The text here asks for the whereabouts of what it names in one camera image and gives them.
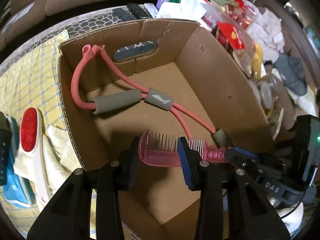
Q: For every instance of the red packet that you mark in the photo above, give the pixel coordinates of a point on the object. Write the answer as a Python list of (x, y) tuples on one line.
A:
[(232, 36)]

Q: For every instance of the white remote control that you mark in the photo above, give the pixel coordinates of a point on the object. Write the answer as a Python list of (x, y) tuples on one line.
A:
[(151, 9)]

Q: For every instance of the white paper sheet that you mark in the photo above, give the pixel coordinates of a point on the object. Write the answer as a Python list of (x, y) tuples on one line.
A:
[(17, 17)]

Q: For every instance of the cardboard box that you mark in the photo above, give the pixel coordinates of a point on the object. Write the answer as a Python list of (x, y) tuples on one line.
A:
[(162, 82)]

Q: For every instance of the dark grey remote control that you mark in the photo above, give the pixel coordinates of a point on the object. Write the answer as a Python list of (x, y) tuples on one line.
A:
[(123, 15)]

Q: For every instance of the grey cloth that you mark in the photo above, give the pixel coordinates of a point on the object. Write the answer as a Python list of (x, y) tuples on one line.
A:
[(292, 75)]

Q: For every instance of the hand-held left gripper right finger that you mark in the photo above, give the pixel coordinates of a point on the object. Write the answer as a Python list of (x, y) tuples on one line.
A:
[(186, 166)]

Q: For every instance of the pile of white tissue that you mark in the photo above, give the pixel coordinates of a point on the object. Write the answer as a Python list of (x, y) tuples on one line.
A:
[(267, 30)]

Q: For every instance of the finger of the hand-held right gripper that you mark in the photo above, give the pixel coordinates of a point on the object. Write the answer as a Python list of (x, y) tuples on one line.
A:
[(243, 153)]

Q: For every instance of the glass jar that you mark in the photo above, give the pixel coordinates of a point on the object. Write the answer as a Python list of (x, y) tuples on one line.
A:
[(268, 92)]

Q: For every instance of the white paper packet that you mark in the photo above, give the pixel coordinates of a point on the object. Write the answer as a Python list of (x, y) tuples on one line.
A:
[(192, 3)]

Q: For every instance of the black remote control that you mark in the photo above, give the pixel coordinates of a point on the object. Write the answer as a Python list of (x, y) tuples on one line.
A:
[(138, 10)]

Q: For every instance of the teal mesh pouch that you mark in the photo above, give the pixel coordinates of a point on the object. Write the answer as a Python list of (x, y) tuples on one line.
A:
[(15, 191)]

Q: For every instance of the grey hexagon patterned mat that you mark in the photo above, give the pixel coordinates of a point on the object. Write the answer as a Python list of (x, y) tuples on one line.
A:
[(82, 22)]

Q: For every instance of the yellow checked cloth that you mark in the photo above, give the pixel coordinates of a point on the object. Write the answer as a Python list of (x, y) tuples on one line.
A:
[(32, 80)]

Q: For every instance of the yellow packet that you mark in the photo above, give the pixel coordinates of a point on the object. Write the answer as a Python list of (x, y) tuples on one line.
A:
[(257, 60)]

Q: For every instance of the pink comb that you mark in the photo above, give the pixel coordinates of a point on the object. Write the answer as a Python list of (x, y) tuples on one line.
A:
[(160, 158)]

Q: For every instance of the red and white lint brush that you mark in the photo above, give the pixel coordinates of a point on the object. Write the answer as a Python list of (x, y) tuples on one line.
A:
[(28, 130)]

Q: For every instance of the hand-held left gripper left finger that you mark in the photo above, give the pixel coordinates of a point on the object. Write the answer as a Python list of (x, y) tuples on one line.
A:
[(132, 171)]

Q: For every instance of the clear plastic snack bag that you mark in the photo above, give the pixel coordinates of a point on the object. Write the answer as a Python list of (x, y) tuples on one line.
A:
[(240, 15)]

